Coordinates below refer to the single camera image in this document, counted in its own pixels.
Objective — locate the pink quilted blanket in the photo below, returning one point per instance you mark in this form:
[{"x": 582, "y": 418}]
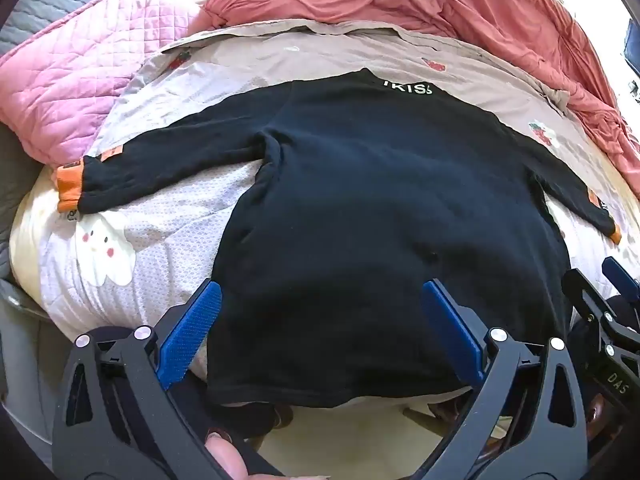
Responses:
[{"x": 75, "y": 70}]

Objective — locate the coral red duvet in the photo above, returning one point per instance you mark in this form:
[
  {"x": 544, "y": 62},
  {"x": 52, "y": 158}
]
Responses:
[{"x": 450, "y": 0}]

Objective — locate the cream mattress pad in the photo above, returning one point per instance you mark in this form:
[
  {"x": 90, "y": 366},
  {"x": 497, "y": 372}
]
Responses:
[{"x": 25, "y": 240}]

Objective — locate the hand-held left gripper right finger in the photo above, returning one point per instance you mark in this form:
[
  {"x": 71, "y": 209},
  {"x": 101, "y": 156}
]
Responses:
[{"x": 450, "y": 330}]

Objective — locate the printed strawberry bed sheet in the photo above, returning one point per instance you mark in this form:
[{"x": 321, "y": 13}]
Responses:
[{"x": 200, "y": 75}]

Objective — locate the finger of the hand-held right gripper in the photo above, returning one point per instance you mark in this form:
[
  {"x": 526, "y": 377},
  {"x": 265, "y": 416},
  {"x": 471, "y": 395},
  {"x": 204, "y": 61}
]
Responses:
[
  {"x": 622, "y": 277},
  {"x": 587, "y": 292}
]

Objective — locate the person's left hand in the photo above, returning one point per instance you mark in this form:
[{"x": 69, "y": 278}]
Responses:
[{"x": 227, "y": 457}]

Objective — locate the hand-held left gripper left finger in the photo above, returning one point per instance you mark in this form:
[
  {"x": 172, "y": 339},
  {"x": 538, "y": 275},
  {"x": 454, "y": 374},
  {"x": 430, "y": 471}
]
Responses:
[{"x": 192, "y": 330}]

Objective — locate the black sweater with orange cuffs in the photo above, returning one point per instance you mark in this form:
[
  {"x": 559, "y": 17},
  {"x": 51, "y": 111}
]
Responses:
[{"x": 375, "y": 185}]

